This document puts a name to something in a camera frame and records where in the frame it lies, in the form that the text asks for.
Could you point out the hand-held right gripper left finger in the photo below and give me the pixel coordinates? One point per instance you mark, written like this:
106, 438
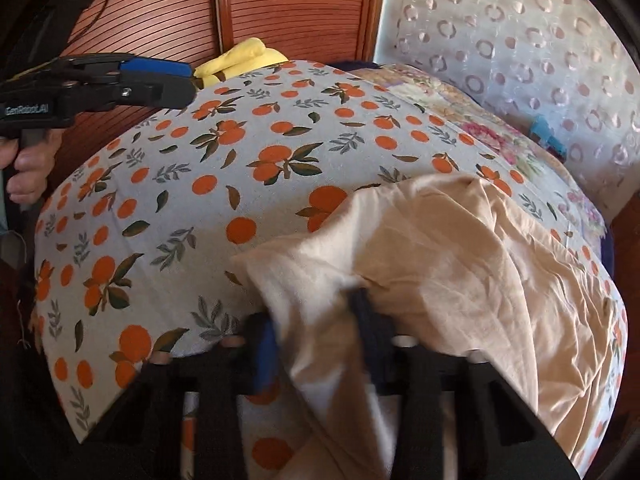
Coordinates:
265, 360

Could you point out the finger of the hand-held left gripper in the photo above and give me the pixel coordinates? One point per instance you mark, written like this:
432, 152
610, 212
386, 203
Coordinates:
155, 67
160, 94

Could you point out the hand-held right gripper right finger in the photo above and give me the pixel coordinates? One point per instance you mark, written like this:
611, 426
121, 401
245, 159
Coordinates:
380, 360

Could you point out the beige printed t-shirt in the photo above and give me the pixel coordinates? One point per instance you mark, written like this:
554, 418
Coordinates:
450, 260

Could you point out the person's left hand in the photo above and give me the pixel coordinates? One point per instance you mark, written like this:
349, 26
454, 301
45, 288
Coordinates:
32, 170

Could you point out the orange fruit print bedsheet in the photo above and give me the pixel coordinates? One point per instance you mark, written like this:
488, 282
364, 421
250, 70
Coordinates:
200, 160

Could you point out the yellow pillow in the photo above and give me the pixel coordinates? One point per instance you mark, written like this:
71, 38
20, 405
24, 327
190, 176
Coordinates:
240, 60

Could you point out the ribbed wooden headboard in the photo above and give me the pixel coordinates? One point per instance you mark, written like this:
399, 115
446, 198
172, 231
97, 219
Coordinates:
300, 5

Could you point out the floral quilt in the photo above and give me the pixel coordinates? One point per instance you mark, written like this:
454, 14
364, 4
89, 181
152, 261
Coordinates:
475, 120

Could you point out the teal box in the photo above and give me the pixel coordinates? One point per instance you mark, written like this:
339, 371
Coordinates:
547, 135

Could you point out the sheer circle pattern curtain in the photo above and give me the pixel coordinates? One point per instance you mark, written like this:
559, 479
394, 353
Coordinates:
525, 35

